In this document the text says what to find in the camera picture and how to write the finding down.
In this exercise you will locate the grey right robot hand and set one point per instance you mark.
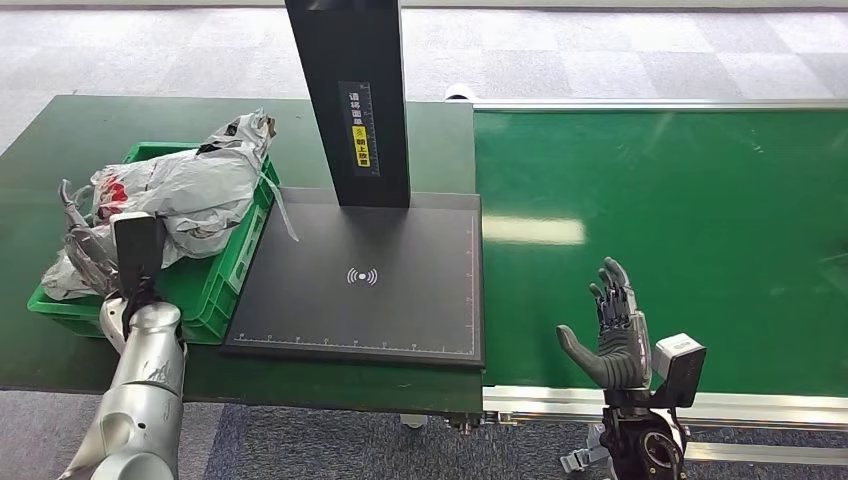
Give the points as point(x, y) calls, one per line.
point(619, 351)

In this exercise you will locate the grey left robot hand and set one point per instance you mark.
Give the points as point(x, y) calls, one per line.
point(89, 252)

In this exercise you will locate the white plastic package red print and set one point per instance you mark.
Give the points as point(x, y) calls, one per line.
point(192, 192)

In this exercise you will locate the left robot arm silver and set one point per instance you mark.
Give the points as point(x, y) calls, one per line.
point(142, 397)

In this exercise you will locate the green plastic delivery crate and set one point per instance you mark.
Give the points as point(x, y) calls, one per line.
point(205, 291)

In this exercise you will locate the green conveyor belt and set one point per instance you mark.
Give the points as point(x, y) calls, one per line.
point(662, 199)

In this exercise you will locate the black inbound scanner machine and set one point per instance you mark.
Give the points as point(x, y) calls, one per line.
point(358, 298)

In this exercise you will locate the dark green work table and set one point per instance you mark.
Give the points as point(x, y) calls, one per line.
point(66, 132)

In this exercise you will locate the table caster foot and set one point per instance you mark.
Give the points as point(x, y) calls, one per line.
point(413, 421)

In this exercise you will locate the yellow label sticker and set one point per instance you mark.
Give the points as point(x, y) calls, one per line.
point(361, 147)

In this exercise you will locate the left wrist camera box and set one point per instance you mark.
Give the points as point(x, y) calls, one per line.
point(139, 245)

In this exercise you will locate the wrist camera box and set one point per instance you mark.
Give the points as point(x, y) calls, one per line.
point(682, 371)
point(139, 245)

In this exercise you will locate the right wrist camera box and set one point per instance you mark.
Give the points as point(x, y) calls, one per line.
point(682, 371)

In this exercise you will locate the metal conveyor leg bracket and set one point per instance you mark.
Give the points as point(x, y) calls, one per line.
point(583, 454)

